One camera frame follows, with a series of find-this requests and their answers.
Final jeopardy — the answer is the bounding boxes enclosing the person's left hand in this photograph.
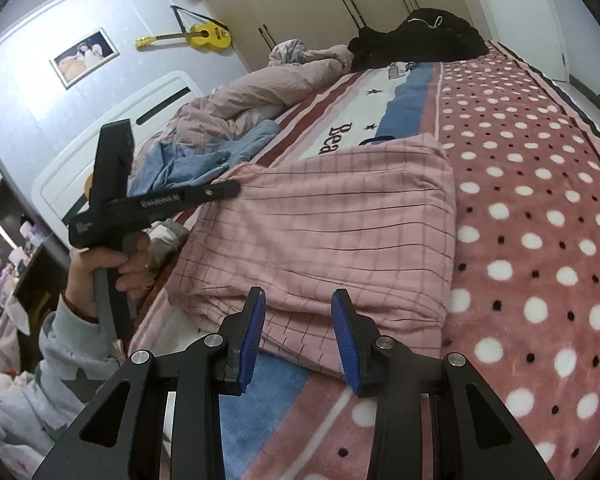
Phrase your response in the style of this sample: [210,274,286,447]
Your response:
[64,232,153,317]

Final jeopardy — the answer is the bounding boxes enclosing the framed wall photo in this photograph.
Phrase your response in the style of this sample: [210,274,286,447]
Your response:
[50,27,120,90]

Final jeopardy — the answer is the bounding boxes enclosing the white bed headboard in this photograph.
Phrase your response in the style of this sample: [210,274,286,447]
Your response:
[30,71,206,235]

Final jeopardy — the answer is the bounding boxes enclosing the printed polka dot blanket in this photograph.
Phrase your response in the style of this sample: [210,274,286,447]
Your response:
[130,40,600,480]

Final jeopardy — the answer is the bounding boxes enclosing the cluttered dark desk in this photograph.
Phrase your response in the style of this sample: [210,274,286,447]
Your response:
[0,132,73,376]

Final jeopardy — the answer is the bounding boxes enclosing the person's left forearm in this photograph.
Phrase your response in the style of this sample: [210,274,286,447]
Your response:
[30,294,131,407]

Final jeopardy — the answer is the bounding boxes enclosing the yellow guitar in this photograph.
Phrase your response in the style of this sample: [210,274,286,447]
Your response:
[134,4,232,52]

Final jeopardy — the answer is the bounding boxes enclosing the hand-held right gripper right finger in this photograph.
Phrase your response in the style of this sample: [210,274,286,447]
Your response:
[331,288,556,480]

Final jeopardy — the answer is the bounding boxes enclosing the black clothes pile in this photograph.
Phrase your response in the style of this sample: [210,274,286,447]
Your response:
[349,8,490,67]

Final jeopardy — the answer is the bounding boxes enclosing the person's grey star pyjamas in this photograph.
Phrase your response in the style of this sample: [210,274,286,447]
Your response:
[0,370,97,467]

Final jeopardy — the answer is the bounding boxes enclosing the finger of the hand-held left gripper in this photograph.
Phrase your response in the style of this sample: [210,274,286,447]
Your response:
[125,180,242,219]

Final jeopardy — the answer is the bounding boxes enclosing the beige wooden wardrobe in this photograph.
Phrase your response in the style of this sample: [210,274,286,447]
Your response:
[167,0,486,73]

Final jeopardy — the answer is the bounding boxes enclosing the light blue garment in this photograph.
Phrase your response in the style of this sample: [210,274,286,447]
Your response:
[130,120,281,197]

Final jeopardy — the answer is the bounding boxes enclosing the pink duvet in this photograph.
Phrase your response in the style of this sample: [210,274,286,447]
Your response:
[150,38,355,161]

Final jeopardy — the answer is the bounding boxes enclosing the white door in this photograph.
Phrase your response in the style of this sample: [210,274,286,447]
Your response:
[462,0,572,84]

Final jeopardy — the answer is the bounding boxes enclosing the grey striped cloth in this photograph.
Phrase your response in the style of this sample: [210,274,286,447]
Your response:
[147,220,191,267]

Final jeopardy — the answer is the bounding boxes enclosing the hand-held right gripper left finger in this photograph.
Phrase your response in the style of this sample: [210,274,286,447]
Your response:
[32,286,267,480]

